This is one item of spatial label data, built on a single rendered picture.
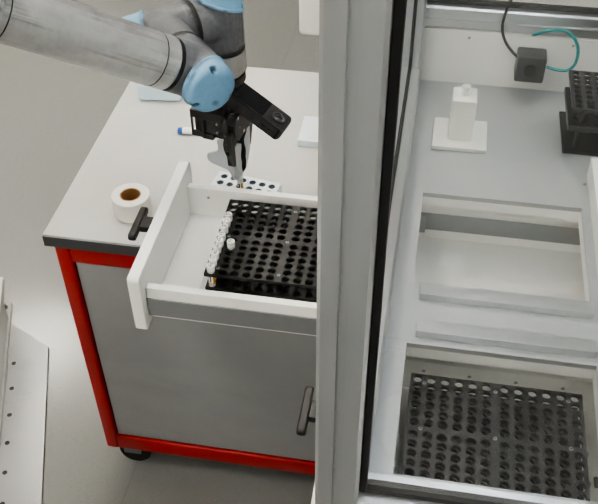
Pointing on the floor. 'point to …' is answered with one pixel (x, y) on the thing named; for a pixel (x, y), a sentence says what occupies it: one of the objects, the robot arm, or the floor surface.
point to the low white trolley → (133, 170)
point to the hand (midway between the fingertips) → (241, 171)
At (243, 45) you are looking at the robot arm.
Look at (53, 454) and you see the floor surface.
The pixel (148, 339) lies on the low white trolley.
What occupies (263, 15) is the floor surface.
